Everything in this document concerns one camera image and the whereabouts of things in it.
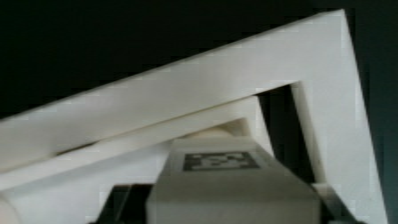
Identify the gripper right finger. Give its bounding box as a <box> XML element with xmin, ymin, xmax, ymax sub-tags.
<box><xmin>312</xmin><ymin>183</ymin><xmax>365</xmax><ymax>224</ymax></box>

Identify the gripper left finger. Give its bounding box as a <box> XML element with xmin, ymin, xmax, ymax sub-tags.
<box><xmin>88</xmin><ymin>184</ymin><xmax>152</xmax><ymax>224</ymax></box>

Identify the white leg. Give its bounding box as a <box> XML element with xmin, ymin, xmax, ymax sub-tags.
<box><xmin>145</xmin><ymin>128</ymin><xmax>321</xmax><ymax>224</ymax></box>

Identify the white square tabletop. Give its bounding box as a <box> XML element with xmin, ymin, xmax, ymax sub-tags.
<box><xmin>0</xmin><ymin>97</ymin><xmax>270</xmax><ymax>224</ymax></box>

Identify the white right fence piece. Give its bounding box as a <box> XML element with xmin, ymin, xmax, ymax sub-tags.
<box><xmin>289</xmin><ymin>10</ymin><xmax>389</xmax><ymax>224</ymax></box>

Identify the white front fence bar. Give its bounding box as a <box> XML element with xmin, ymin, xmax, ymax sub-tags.
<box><xmin>0</xmin><ymin>38</ymin><xmax>303</xmax><ymax>174</ymax></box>

